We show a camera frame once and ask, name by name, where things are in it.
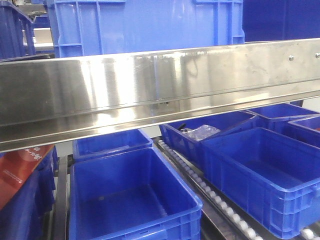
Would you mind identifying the blue bin with plastic bags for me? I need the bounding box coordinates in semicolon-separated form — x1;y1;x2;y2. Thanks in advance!
159;111;259;170

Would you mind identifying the clear plastic bag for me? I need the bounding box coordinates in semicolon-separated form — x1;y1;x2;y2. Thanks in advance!
181;124;221;141

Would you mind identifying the blue bin rear left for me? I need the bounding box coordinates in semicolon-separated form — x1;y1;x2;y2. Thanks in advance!
72;129;153;162

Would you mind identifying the blue bin front left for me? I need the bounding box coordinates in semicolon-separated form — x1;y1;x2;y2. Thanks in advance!
68;147;203;240

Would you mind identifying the blue bin far right rear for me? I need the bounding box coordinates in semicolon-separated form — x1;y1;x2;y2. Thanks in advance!
247;103;319;132

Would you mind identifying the white roller track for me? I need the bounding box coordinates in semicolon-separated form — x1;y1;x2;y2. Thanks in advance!
153;137;262;240

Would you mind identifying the blue bin front right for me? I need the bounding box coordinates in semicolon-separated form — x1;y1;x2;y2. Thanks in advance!
202;128;320;240

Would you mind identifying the dark blue bin upper right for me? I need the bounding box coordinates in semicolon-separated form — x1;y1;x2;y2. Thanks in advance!
243;0;320;42

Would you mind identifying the dark blue bin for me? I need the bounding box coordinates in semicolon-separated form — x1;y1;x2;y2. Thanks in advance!
243;0;320;42
0;0;36;60

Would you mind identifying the blue bin far right edge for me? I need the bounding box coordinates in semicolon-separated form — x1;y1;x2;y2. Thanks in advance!
288;115;320;148

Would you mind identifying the red cardboard box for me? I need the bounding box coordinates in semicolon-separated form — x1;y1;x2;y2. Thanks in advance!
0;144;55;209

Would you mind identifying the dark blue bin upper left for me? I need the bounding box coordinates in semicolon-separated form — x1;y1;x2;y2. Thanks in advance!
0;0;36;60

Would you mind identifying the steel front rail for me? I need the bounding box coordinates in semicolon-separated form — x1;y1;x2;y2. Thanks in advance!
0;38;320;152

